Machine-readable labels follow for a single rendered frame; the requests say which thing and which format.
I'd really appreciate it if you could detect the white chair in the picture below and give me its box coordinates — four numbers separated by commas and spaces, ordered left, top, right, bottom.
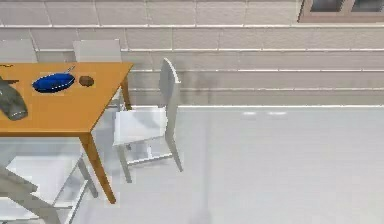
72, 38, 123, 64
0, 153, 99, 224
0, 38, 38, 64
112, 57, 184, 184

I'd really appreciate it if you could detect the orange wooden table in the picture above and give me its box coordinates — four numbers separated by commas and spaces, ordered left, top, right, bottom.
0, 61, 135, 205

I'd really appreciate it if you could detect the brown framed window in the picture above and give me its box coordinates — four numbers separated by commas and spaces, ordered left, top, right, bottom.
298, 0, 384, 24

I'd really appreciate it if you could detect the brown round object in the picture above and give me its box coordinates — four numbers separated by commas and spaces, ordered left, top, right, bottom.
78, 75, 95, 88

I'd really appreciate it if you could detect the blue pan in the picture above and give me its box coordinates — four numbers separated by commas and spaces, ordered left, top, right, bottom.
31, 65, 77, 94

